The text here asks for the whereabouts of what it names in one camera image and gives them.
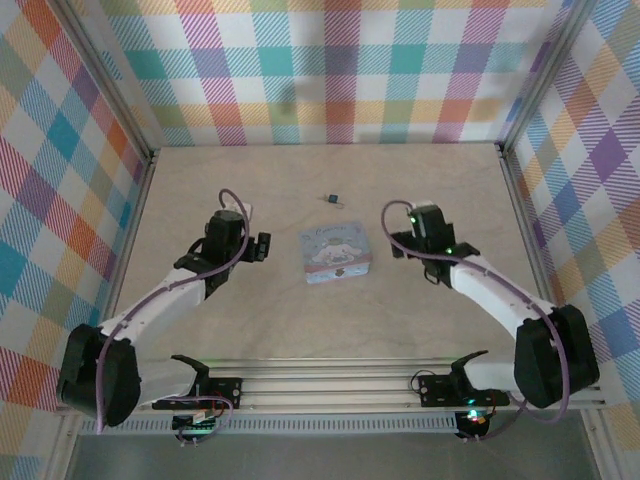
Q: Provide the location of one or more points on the blue cartoon tin box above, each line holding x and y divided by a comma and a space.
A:
335, 250

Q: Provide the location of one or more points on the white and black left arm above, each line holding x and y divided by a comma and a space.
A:
150, 310

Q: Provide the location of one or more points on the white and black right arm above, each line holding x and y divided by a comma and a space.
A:
500, 300

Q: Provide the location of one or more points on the aluminium side rail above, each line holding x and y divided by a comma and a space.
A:
125, 260
530, 240

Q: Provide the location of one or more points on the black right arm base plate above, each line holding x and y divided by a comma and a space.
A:
435, 387

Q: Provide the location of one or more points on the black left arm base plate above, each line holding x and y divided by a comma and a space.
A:
225, 392

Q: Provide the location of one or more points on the aluminium mounting rail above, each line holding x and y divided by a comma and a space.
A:
325, 387

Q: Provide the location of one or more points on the aluminium frame post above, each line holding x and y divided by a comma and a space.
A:
545, 75
105, 75

